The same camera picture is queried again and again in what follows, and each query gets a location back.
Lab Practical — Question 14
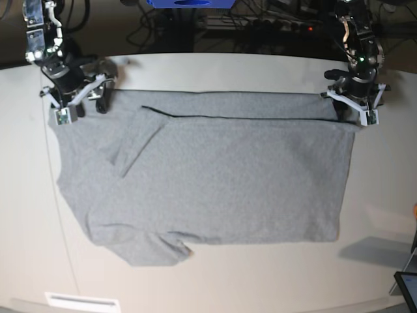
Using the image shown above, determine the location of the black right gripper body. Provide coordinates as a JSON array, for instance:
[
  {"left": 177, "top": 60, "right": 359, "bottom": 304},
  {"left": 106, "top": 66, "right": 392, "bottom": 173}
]
[{"left": 41, "top": 55, "right": 98, "bottom": 102}]

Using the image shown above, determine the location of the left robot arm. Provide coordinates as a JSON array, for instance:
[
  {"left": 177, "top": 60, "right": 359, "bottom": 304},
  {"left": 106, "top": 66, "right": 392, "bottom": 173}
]
[{"left": 322, "top": 1, "right": 387, "bottom": 127}]

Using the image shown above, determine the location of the black power strip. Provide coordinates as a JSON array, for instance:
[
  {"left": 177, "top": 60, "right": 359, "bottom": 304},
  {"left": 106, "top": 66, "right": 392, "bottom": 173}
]
[{"left": 204, "top": 16, "right": 323, "bottom": 34}]

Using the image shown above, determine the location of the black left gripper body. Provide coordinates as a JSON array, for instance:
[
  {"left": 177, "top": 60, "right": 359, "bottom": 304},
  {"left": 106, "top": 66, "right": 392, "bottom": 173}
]
[{"left": 324, "top": 68, "right": 380, "bottom": 104}]

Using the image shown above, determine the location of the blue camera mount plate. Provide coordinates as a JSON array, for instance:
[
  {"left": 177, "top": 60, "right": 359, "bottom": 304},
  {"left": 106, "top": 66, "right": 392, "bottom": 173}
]
[{"left": 147, "top": 0, "right": 235, "bottom": 8}]

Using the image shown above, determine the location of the grey T-shirt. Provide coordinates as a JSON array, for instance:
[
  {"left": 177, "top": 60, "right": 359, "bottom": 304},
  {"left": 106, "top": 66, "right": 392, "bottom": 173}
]
[{"left": 50, "top": 91, "right": 358, "bottom": 266}]

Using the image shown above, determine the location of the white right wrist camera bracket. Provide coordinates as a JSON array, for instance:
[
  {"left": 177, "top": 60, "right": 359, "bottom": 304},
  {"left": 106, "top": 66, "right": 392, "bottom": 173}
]
[{"left": 40, "top": 73, "right": 116, "bottom": 125}]

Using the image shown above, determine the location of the white label strip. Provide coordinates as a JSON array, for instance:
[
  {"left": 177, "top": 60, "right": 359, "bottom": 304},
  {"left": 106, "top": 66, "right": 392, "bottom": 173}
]
[{"left": 45, "top": 292, "right": 120, "bottom": 308}]

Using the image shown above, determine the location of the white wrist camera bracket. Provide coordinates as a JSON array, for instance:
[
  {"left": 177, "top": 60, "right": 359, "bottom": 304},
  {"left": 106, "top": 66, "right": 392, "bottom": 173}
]
[
  {"left": 320, "top": 83, "right": 391, "bottom": 127},
  {"left": 40, "top": 73, "right": 116, "bottom": 125}
]

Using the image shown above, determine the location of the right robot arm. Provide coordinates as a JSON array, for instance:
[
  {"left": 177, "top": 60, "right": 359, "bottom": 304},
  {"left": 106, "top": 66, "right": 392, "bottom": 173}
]
[{"left": 22, "top": 1, "right": 116, "bottom": 125}]

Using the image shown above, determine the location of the black tablet with stand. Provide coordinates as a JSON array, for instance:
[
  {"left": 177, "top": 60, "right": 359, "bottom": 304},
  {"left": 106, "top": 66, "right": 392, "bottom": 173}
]
[{"left": 389, "top": 235, "right": 416, "bottom": 313}]

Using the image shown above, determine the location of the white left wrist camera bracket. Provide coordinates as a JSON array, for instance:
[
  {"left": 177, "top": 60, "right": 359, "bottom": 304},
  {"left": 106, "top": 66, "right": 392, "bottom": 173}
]
[{"left": 320, "top": 83, "right": 391, "bottom": 127}]

